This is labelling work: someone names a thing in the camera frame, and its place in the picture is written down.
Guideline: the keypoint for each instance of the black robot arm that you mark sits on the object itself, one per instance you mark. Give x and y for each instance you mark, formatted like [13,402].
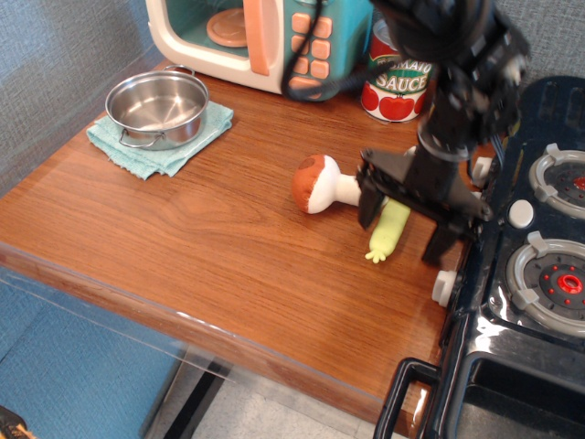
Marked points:
[481,59]

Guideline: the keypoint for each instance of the orange object at corner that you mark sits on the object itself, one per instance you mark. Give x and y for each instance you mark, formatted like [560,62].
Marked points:
[13,426]

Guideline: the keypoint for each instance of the teal toy microwave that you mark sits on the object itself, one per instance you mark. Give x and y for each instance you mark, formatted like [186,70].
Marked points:
[251,42]

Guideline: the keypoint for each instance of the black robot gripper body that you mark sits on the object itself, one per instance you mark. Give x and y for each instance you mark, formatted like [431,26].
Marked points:
[425,183]

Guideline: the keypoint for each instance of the yellow handled metal spoon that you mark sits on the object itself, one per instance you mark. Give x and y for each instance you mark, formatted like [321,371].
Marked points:
[385,237]

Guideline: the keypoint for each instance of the small steel pot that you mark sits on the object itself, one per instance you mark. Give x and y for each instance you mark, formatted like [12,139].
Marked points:
[158,110]

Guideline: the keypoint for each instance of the plush toy mushroom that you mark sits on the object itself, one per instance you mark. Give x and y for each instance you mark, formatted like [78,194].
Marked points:
[318,182]

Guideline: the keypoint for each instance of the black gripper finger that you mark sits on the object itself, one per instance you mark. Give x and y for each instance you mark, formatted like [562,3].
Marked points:
[443,238]
[370,203]

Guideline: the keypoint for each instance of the teal folded cloth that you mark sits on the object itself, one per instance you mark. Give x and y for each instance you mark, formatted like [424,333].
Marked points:
[142,163]

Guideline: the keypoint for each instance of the tomato sauce can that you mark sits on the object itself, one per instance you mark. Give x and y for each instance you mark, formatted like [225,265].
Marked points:
[397,94]

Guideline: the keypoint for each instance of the black toy stove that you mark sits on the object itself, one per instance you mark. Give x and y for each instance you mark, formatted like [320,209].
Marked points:
[512,346]

